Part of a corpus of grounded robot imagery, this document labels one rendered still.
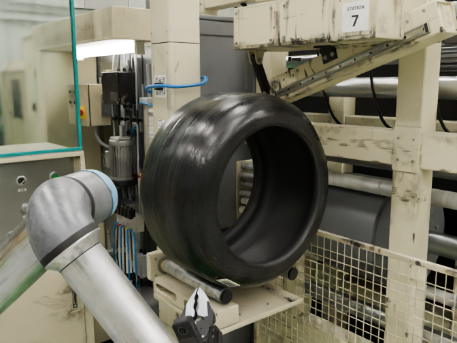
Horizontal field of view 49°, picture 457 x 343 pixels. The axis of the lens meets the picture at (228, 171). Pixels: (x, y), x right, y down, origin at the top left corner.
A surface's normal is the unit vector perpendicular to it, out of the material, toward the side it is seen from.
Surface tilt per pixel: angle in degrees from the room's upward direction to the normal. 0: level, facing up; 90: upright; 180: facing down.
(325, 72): 90
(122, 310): 67
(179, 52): 90
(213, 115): 38
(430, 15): 90
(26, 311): 90
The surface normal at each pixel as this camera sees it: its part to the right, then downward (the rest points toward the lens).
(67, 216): 0.36, -0.58
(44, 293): 0.63, 0.14
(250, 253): -0.29, -0.87
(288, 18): -0.78, 0.11
